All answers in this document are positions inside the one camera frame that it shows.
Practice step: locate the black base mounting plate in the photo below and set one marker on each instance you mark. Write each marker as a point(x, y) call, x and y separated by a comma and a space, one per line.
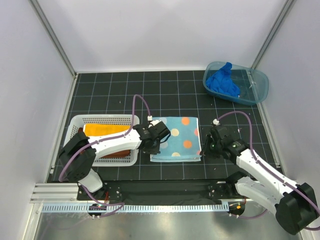
point(167, 192)

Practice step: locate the aluminium frame post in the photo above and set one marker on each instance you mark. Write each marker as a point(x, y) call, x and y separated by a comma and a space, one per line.
point(280, 19)
point(52, 35)

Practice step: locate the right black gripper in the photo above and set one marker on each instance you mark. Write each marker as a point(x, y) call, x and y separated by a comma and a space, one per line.
point(206, 151)

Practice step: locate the white perforated plastic basket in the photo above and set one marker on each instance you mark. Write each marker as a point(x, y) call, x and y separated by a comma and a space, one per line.
point(79, 121)

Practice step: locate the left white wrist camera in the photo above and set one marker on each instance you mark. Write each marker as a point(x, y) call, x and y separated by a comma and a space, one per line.
point(152, 122)

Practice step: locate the slotted cable duct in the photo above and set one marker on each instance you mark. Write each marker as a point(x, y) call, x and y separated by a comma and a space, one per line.
point(88, 207)

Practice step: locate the bright blue cloth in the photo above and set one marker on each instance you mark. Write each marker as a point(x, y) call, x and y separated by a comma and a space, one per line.
point(221, 82)

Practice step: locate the left aluminium frame post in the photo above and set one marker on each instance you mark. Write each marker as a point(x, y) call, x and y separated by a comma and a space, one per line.
point(52, 35)

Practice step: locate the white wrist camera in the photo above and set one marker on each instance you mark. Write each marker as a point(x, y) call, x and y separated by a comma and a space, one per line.
point(216, 122)
point(152, 122)

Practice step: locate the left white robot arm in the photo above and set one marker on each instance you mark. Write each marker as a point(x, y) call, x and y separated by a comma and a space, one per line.
point(80, 152)

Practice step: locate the aluminium front rail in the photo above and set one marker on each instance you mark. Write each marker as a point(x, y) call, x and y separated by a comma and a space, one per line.
point(54, 193)

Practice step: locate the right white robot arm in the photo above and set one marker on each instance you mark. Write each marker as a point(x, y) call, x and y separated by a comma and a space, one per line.
point(293, 205)

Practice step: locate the light blue polka-dot towel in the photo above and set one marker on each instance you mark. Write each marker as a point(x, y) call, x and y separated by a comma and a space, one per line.
point(184, 144)

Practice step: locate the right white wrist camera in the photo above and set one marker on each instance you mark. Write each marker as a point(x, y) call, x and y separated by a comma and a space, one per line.
point(216, 122)

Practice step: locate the right aluminium frame post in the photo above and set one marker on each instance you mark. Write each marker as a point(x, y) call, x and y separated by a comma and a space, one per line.
point(280, 19)

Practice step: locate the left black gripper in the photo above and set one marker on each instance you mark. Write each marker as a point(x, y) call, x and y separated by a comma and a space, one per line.
point(153, 151)

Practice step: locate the blue patterned towel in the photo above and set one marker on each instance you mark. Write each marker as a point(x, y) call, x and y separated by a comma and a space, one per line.
point(96, 130)

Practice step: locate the brown towel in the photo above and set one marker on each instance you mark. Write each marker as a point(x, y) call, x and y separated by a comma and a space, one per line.
point(119, 154)

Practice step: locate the blue plastic tub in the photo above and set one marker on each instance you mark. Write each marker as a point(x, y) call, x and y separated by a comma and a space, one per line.
point(253, 84)

